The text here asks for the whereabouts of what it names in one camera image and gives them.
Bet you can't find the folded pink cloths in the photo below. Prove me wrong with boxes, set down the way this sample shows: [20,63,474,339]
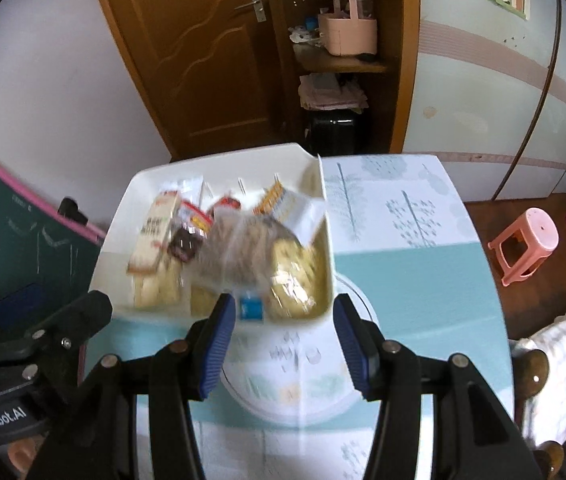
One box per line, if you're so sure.
[298,72,369,111]

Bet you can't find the floral light blue wardrobe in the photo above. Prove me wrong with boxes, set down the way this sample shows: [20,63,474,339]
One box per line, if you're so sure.
[403,0,566,203]

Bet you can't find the white plastic bin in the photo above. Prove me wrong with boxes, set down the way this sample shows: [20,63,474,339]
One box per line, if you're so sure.
[88,142,336,331]

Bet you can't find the red label seed packet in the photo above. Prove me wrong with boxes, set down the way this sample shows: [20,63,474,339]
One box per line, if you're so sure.
[165,200,214,263]

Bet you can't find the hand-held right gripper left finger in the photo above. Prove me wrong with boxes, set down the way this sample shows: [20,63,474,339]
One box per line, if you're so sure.
[25,292,238,480]

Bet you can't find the clear bread packet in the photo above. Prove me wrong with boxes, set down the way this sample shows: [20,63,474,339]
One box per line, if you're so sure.
[195,210,299,291]

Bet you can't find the orange and white snack packet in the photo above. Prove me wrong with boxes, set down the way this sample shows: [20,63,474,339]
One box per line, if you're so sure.
[253,182,326,248]

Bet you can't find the wooden shelf unit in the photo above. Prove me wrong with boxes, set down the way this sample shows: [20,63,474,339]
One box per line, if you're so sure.
[268,0,421,158]

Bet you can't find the wooden bedpost knob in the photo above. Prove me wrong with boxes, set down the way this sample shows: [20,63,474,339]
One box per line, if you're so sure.
[533,440,566,480]
[513,347,550,398]

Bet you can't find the brown wooden door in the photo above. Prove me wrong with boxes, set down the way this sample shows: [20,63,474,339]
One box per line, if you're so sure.
[88,0,284,161]

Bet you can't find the blue snack packet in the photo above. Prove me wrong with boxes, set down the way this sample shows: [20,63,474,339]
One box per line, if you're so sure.
[237,296,264,321]

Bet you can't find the black easel knob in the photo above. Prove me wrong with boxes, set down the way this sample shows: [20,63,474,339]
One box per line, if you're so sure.
[58,197,88,226]

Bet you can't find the pink basket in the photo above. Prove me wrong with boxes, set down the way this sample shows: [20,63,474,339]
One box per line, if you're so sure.
[317,0,379,57]

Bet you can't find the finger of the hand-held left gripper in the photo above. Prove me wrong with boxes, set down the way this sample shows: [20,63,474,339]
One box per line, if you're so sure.
[30,290,114,361]
[0,282,52,346]

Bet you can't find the person's left hand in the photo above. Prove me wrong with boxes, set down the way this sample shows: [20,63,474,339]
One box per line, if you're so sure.
[5,435,46,476]

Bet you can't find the red and white cookie packet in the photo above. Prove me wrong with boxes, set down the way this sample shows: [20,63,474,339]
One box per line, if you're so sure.
[212,194,243,213]

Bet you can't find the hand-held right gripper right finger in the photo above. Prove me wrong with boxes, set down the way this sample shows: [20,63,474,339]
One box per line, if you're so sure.
[332,292,539,480]

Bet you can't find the black case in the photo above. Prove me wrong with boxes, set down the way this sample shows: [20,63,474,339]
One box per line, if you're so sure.
[308,109,364,156]

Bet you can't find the small white toy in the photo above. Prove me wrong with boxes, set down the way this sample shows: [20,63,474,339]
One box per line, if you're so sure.
[288,22,321,46]

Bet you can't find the yellow puffed cake packet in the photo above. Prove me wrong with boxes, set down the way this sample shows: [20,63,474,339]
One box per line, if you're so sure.
[265,237,326,318]

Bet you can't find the large yellow cake packet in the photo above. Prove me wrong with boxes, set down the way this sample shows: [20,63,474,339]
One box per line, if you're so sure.
[133,257,219,317]

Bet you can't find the brown cracker packet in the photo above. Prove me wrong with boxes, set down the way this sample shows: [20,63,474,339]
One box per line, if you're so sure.
[127,195,181,276]

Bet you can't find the pink plastic stool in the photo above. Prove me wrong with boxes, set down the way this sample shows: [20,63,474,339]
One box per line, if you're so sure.
[488,207,560,287]

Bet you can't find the metal door handle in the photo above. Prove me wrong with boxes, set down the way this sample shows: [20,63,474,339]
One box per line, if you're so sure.
[235,0,268,23]

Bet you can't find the pink framed green chalkboard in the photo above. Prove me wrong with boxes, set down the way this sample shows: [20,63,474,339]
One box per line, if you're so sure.
[0,132,108,321]

